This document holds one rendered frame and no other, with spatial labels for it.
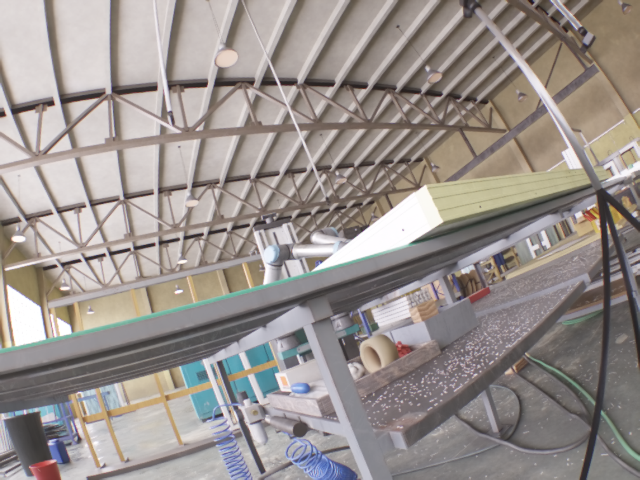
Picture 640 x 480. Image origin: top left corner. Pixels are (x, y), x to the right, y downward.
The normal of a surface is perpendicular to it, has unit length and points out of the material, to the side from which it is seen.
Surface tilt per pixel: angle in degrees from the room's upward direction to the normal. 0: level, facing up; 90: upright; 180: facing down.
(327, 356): 90
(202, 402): 90
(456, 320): 90
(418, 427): 90
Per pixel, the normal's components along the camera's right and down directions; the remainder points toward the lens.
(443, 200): 0.42, -0.38
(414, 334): -0.84, 0.19
